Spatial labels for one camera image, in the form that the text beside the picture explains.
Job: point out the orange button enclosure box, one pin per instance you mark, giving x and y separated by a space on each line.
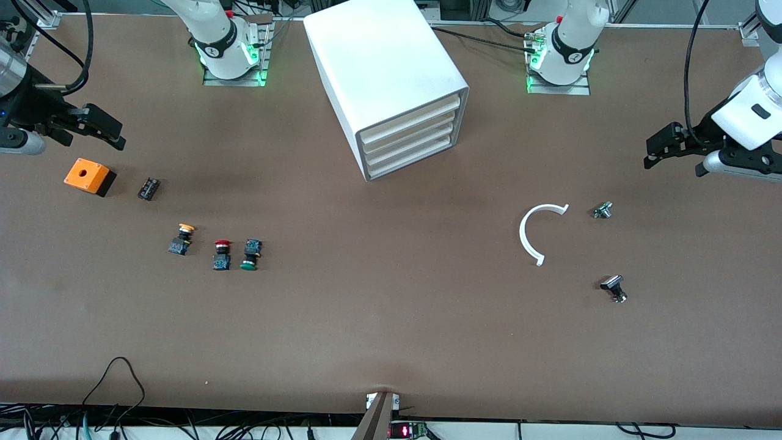
85 174

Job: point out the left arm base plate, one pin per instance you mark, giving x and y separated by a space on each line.
574 90

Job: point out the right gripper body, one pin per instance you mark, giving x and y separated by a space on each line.
35 108

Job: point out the green push button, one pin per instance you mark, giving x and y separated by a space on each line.
250 263

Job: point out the yellow push button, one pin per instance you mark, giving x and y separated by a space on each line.
178 246

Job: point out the red push button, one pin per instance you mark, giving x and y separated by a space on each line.
221 261

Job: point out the small metal switch part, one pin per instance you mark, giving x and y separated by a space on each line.
602 211

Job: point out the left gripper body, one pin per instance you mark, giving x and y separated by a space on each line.
700 135

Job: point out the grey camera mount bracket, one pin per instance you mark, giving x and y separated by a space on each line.
376 421

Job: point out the white drawer cabinet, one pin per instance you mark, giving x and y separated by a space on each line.
379 55

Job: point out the small black contact block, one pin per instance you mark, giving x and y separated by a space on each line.
148 189

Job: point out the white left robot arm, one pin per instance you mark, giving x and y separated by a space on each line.
568 43

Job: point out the white curved plastic strip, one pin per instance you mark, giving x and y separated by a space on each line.
523 235

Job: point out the circuit board with red display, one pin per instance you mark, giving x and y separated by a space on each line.
408 431

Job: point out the black-headed selector switch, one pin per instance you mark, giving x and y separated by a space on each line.
611 283

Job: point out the aluminium frame corner profile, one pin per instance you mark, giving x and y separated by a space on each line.
46 17
746 30

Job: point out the white plastic drawer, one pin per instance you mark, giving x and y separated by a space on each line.
427 126
440 134
415 156
415 118

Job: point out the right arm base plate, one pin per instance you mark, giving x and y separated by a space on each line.
214 81

